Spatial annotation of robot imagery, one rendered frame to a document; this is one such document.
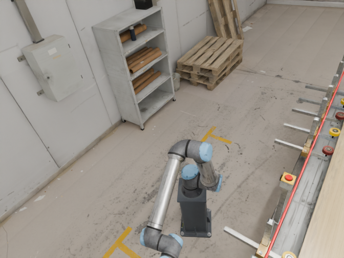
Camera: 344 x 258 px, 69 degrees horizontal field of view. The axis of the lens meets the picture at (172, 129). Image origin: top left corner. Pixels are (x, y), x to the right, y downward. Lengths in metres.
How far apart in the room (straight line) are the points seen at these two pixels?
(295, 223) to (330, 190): 0.36
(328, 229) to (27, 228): 2.97
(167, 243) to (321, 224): 1.00
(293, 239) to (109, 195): 2.06
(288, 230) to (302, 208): 0.24
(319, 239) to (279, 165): 1.63
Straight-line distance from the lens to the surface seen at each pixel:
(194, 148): 1.53
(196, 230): 2.74
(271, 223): 1.61
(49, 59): 2.97
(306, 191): 2.42
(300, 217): 2.26
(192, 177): 2.08
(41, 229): 3.38
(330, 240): 1.91
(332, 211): 2.02
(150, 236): 1.50
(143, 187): 3.19
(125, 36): 3.62
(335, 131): 2.57
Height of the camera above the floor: 2.51
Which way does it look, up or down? 41 degrees down
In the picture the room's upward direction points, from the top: 10 degrees counter-clockwise
